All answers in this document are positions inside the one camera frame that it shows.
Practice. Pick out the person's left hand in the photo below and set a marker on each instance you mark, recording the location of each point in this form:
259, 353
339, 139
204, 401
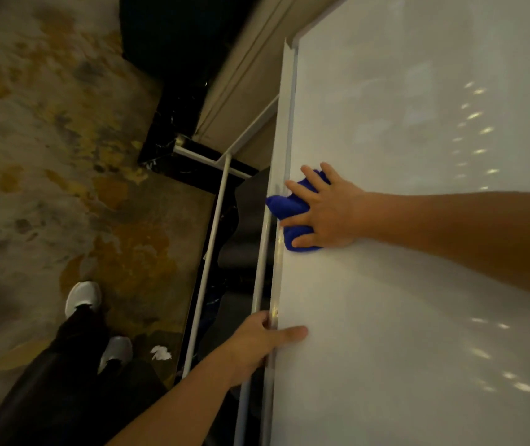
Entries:
253, 346

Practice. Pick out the person's right hand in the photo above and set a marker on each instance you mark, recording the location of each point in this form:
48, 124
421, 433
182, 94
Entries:
334, 213

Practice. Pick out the person's right little finger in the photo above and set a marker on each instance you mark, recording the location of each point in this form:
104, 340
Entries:
331, 171

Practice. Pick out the person's left thumb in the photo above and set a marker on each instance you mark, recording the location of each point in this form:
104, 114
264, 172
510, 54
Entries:
290, 335

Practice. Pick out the person's right thumb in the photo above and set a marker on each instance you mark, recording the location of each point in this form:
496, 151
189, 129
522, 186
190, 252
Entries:
304, 241

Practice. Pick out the person's right middle finger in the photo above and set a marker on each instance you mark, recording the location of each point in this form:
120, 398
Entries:
299, 191

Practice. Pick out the blue cleaning cloth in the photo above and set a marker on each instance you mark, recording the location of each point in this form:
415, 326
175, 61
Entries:
288, 206

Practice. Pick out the large white whiteboard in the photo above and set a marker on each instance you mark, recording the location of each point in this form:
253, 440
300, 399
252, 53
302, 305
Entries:
409, 134

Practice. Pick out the person's right forearm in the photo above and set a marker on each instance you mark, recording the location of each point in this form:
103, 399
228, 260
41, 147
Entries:
469, 232

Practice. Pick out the person's left forearm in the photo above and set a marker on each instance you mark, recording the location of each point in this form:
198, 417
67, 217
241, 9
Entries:
186, 399

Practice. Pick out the crumpled white paper scrap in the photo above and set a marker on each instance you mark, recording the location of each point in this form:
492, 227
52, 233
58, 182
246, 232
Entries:
160, 353

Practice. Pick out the black marble plinth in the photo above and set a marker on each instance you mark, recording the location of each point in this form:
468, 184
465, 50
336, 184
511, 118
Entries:
176, 134

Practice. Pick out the white shoe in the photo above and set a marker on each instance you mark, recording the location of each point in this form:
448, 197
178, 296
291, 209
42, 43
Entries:
117, 350
83, 296

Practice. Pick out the black cabinet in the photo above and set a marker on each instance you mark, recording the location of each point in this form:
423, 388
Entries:
176, 32

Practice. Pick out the black trousers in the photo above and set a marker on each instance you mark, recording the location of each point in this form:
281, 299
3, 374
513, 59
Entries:
65, 390

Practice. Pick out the white metal stand frame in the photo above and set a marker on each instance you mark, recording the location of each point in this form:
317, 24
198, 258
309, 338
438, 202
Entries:
209, 255

